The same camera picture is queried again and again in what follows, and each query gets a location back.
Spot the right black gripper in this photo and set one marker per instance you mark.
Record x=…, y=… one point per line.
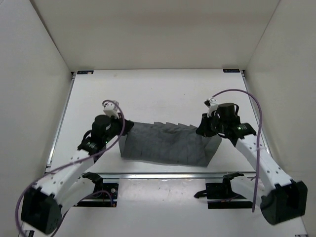
x=203, y=129

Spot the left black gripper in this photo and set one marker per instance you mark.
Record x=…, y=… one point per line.
x=128, y=125

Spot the grey pleated skirt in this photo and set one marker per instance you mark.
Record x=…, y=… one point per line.
x=168, y=143

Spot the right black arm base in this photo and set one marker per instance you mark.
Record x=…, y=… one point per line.
x=221, y=196

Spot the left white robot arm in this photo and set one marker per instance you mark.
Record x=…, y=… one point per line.
x=46, y=202

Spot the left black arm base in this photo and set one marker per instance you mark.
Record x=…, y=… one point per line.
x=105, y=195

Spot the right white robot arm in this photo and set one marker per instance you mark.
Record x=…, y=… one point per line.
x=281, y=198

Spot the right blue corner label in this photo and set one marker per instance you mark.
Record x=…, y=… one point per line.
x=231, y=70

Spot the blue corner label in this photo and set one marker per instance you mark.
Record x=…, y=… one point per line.
x=231, y=70
x=85, y=72

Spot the left blue corner label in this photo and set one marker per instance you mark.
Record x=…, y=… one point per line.
x=85, y=72

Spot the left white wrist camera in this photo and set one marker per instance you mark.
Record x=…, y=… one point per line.
x=110, y=108

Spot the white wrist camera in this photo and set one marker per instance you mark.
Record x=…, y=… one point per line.
x=212, y=105
x=110, y=108

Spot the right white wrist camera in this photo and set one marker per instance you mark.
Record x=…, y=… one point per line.
x=212, y=105

